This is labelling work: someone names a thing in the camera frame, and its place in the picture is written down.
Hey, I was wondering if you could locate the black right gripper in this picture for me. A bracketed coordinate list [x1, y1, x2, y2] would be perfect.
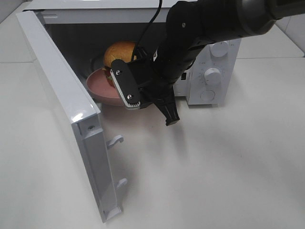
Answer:
[110, 57, 180, 126]

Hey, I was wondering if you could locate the pink round plate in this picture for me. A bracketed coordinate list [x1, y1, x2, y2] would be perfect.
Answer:
[86, 68, 123, 106]

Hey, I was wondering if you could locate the burger with sesame bun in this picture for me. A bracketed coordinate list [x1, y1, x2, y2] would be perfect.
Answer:
[102, 41, 136, 87]

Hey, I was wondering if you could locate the round white door button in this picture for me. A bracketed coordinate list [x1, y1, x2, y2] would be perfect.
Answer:
[200, 90, 215, 102]

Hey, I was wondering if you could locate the white microwave door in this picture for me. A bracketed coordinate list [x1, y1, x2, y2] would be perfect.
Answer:
[16, 11, 127, 222]

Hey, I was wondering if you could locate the white microwave knob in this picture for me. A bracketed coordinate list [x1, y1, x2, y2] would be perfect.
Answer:
[203, 68, 222, 85]
[210, 41, 229, 57]

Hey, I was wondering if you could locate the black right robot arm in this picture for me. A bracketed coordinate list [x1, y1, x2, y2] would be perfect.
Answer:
[110, 0, 305, 125]

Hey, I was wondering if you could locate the glass microwave turntable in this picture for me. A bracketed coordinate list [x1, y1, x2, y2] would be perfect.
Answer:
[81, 53, 103, 79]

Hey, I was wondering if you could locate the white microwave oven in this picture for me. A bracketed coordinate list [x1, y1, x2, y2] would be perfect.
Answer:
[17, 0, 240, 111]

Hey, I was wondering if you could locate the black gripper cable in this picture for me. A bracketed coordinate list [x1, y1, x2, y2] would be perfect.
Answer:
[131, 0, 165, 62]

